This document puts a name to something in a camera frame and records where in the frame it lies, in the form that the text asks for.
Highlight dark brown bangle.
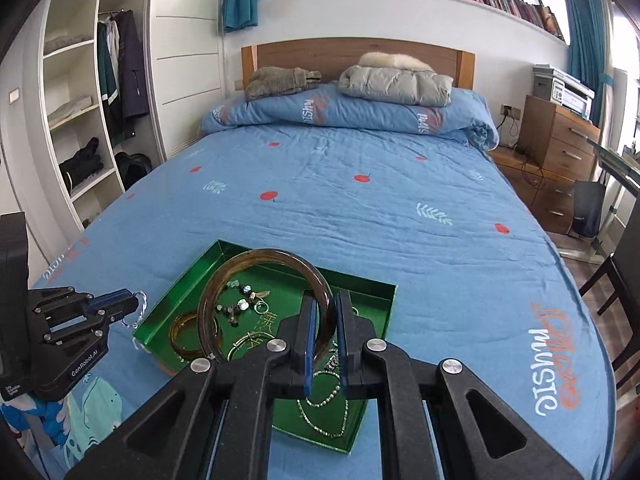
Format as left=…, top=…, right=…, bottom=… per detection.
left=195, top=247, right=339, bottom=366

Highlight grey puffer jacket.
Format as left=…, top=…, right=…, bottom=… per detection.
left=337, top=65, right=454, bottom=107

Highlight green jewelry tray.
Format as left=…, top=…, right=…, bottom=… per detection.
left=134, top=240, right=396, bottom=453

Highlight glass desk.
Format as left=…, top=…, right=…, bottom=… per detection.
left=587, top=139, right=640, bottom=198

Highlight dark tote bag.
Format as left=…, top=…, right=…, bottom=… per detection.
left=572, top=181, right=605, bottom=238

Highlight blue gloved hand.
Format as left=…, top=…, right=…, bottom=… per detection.
left=1, top=393, right=70, bottom=462

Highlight hanging dark clothes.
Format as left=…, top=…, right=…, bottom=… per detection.
left=96, top=10, right=150, bottom=146

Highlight grey office chair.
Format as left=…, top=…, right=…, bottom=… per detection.
left=579, top=200, right=640, bottom=372

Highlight amber wide bangle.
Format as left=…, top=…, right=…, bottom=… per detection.
left=168, top=310, right=224, bottom=362

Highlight thin silver bangle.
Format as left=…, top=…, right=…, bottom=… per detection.
left=227, top=330, right=274, bottom=361

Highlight right teal curtain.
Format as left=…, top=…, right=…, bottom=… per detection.
left=565, top=0, right=614, bottom=130

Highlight long silver bead necklace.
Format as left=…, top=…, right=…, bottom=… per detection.
left=295, top=351, right=352, bottom=440

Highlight white open wardrobe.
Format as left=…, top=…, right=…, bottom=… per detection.
left=0, top=0, right=227, bottom=261

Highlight black folded clothes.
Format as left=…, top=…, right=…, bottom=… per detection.
left=58, top=136, right=104, bottom=193

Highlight white printer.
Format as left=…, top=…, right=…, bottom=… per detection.
left=532, top=64, right=594, bottom=120

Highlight wooden headboard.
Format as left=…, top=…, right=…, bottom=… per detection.
left=241, top=37, right=475, bottom=90

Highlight brown beaded charm bracelet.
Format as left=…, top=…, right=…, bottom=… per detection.
left=214, top=279, right=272, bottom=328

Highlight white fluffy pillow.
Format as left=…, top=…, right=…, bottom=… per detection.
left=358, top=52, right=433, bottom=72

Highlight wooden drawer cabinet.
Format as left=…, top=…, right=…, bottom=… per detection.
left=516, top=96, right=601, bottom=181

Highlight blue dinosaur bed quilt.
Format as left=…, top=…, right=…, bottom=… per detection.
left=0, top=81, right=618, bottom=480

